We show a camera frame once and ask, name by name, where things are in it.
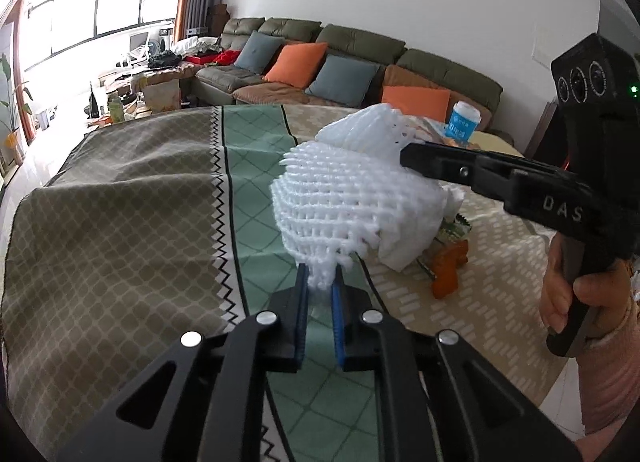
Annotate white wall switch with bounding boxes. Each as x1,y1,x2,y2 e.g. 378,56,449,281
532,34,561,65

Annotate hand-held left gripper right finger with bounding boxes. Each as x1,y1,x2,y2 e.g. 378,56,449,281
331,267,583,462

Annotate brown paper bag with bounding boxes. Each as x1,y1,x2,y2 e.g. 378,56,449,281
145,79,181,112

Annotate red cloth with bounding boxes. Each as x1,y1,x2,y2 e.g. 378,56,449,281
185,49,241,66

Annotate white office chair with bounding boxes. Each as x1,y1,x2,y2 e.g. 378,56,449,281
127,32,151,65

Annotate crumpled white tissue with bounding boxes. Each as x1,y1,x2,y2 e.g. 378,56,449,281
377,187,465,273

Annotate brown cardboard boxes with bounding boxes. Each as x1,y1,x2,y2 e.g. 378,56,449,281
206,2,231,35

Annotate white foam net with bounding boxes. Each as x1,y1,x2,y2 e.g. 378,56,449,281
270,104,466,290

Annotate window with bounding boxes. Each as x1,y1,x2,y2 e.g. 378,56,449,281
15,0,191,72

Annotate blue-grey cushion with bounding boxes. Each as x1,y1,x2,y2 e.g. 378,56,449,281
233,32,283,75
305,55,379,107

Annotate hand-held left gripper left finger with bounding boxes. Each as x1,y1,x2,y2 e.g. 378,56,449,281
57,264,308,462

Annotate person's right hand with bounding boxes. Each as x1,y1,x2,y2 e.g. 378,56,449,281
539,229,636,343

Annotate orange cushion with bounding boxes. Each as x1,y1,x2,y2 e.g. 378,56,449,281
263,42,328,88
381,85,451,123

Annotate blue cup with white lid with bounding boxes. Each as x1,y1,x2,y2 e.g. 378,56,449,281
446,102,482,147

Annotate white clothes pile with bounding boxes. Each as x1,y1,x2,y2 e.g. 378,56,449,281
172,36,221,57

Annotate patterned tablecloth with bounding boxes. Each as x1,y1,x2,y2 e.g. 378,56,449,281
0,104,571,462

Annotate large leafy potted plant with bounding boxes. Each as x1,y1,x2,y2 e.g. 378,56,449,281
0,54,35,167

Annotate green snack wrapper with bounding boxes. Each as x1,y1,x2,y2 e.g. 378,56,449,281
425,214,473,275

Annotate brown cushion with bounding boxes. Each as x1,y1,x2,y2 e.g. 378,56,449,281
382,64,453,102

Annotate coffee table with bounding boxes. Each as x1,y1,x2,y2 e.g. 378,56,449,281
85,69,201,127

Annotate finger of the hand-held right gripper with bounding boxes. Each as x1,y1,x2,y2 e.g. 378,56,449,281
400,142,516,215

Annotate green sofa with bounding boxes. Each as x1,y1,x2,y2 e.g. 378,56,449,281
192,16,503,135

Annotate orange peel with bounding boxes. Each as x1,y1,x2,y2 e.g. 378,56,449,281
430,239,470,299

